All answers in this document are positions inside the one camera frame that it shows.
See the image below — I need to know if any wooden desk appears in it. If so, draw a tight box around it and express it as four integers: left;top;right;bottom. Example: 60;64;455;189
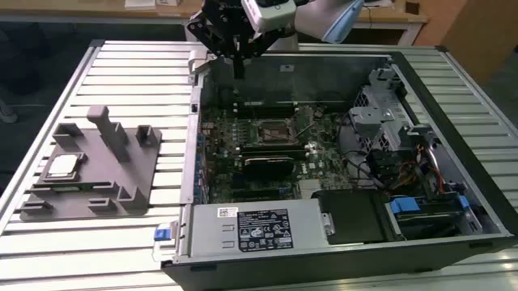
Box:
0;0;429;46

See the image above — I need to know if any blue disk carrier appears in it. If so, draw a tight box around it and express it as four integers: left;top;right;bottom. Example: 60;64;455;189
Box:
385;193;472;239

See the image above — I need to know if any grey metal leg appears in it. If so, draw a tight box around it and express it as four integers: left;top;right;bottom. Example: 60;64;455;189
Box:
0;96;20;124

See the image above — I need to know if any black graphics card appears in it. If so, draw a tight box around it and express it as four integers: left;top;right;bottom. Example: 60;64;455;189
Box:
241;156;299;184

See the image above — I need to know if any green motherboard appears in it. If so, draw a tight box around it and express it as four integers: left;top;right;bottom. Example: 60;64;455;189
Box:
196;102;353;204

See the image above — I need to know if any grey parts rack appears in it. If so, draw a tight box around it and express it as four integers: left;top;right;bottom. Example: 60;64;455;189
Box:
17;105;162;224

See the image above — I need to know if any silver metal drive cage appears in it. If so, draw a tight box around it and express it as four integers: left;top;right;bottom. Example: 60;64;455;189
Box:
345;68;420;154

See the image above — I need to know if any silver CPU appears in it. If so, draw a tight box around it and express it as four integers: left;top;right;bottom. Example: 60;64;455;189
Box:
45;153;84;179

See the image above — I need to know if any silver power supply unit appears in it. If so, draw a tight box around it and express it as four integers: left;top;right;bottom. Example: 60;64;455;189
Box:
172;202;331;265

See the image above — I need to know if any silver handle with blue tab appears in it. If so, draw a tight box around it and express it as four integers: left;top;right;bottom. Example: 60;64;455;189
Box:
150;220;180;263

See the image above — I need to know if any yellow wire bundle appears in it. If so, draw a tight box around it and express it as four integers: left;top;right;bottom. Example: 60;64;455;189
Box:
385;169;420;195

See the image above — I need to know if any CPU socket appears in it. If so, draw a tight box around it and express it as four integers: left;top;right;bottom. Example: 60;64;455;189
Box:
255;119;299;146

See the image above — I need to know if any RAM slot with black clips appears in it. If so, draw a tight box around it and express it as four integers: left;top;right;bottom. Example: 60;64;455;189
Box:
241;144;305;151
235;113;299;120
235;105;299;111

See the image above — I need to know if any black expansion slot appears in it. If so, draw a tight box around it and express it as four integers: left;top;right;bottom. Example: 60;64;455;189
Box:
231;188;280;198

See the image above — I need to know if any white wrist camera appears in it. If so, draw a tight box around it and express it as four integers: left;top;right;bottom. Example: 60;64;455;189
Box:
241;0;297;33

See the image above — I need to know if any wooden cabinet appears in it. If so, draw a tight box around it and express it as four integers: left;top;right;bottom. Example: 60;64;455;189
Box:
413;0;518;84

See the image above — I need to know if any RAM slot with white clips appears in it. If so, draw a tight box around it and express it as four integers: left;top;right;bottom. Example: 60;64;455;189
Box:
235;101;299;107
235;109;299;115

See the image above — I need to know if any small silver heatsink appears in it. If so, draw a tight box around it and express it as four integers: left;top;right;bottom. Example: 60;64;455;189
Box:
297;178;324;195

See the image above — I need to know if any black open PC case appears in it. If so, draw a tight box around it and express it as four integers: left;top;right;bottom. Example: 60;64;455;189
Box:
158;50;518;291

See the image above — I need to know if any green RAM stick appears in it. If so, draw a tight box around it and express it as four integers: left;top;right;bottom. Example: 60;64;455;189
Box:
33;181;112;192
241;149;307;161

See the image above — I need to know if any red wire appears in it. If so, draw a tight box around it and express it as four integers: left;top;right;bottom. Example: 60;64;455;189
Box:
428;145;448;195

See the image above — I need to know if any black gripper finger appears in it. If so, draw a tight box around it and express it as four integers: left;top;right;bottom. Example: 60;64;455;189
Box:
185;11;240;80
239;28;284;80

